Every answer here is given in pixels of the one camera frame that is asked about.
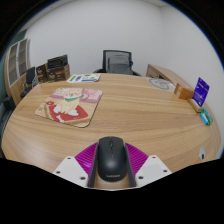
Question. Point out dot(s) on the orange-brown box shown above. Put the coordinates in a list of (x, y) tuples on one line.
[(183, 91)]

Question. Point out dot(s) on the cartoon dog print mouse pad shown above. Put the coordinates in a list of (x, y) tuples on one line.
[(70, 106)]

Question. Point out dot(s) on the black leather chair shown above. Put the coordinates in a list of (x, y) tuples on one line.
[(5, 110)]

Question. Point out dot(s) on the grey mesh office chair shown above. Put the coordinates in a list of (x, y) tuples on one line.
[(117, 63)]

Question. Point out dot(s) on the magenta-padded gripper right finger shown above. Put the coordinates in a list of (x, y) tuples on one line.
[(151, 168)]

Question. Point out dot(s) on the green small pack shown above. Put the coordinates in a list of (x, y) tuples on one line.
[(209, 116)]

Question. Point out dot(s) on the black computer mouse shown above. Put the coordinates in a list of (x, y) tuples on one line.
[(111, 160)]

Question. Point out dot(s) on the wooden shelf unit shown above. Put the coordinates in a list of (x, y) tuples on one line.
[(16, 65)]

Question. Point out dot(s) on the small yellow box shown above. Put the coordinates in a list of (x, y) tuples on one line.
[(195, 105)]

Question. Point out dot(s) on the white printed leaflet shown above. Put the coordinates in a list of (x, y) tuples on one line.
[(83, 77)]

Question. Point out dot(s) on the blue small pack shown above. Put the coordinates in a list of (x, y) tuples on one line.
[(204, 118)]

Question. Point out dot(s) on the wooden side desk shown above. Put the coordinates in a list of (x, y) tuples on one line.
[(165, 73)]

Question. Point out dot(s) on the large brown cardboard box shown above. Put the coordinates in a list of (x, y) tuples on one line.
[(59, 74)]

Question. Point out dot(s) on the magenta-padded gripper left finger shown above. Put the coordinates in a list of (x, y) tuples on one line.
[(71, 168)]

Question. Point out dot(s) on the small brown cardboard box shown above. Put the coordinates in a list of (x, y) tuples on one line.
[(41, 72)]

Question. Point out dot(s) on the dark visitor chair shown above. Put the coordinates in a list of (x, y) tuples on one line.
[(29, 78)]

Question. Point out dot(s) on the black cardboard box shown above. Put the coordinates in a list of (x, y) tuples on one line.
[(57, 61)]

